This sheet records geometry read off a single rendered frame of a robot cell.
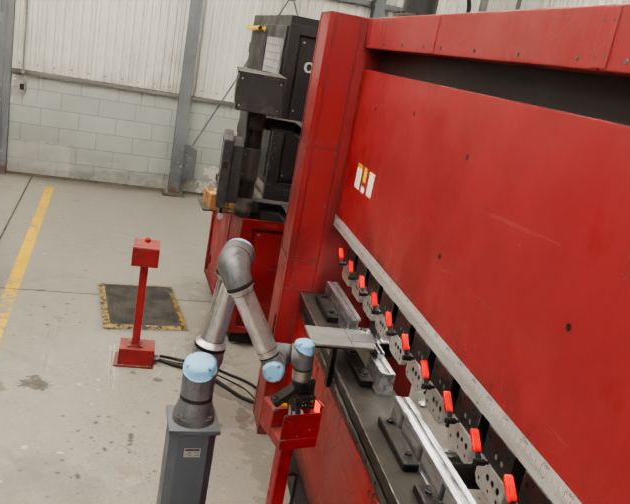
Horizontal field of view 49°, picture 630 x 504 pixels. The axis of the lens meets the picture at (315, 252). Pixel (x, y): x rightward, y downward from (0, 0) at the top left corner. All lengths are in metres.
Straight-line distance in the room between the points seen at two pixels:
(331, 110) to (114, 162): 6.21
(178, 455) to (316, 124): 1.75
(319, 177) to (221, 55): 5.97
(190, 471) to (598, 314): 1.60
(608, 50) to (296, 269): 2.37
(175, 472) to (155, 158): 7.17
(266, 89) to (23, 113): 6.12
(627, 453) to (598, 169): 0.58
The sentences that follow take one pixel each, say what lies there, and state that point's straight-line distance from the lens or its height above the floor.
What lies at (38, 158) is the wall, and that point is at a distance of 9.50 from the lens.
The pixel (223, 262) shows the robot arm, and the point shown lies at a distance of 2.35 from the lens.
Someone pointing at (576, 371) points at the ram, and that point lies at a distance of 1.59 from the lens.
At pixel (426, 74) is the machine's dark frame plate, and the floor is 2.09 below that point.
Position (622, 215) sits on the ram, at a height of 1.89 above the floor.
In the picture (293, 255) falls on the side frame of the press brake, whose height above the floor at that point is 1.07.
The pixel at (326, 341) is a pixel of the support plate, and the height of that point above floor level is 1.00.
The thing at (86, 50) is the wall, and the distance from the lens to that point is 9.29.
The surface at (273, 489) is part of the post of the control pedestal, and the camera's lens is 2.91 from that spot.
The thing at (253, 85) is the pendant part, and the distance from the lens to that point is 3.60.
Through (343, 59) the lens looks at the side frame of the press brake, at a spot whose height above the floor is 2.09.
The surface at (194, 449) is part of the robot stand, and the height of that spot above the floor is 0.70.
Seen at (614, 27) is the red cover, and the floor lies 2.25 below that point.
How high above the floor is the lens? 2.09
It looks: 16 degrees down
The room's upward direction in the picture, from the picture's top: 11 degrees clockwise
